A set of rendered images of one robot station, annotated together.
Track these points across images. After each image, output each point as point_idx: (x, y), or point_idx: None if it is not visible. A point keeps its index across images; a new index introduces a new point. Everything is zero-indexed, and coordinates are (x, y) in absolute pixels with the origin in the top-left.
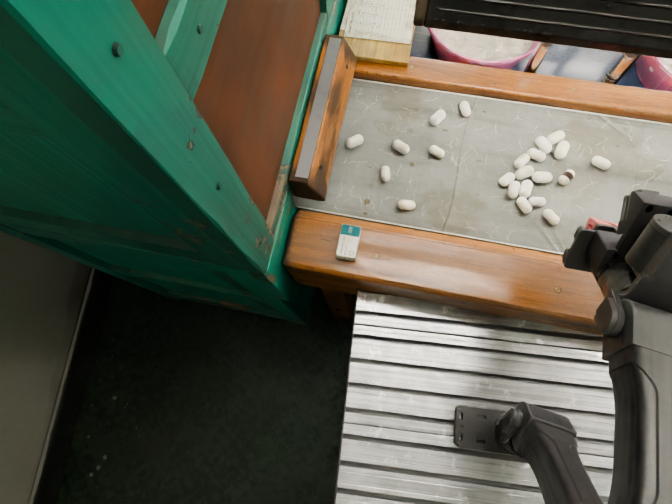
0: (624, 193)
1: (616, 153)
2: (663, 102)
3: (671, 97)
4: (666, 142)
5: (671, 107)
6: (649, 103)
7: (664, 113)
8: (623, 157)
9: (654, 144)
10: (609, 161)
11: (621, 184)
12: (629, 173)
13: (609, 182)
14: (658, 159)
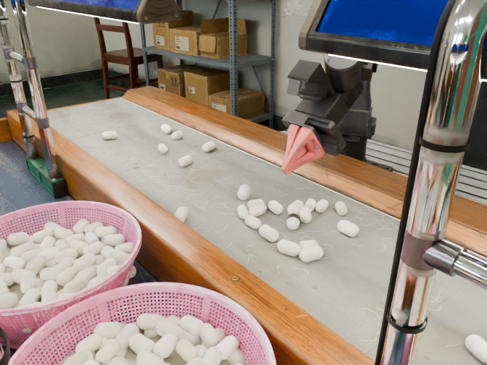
0: (456, 310)
1: (436, 352)
2: (326, 347)
3: (307, 346)
4: (348, 323)
5: (321, 335)
6: (350, 359)
7: (338, 335)
8: (428, 342)
9: (367, 330)
10: (472, 337)
11: (454, 319)
12: (433, 323)
13: (472, 329)
14: (377, 314)
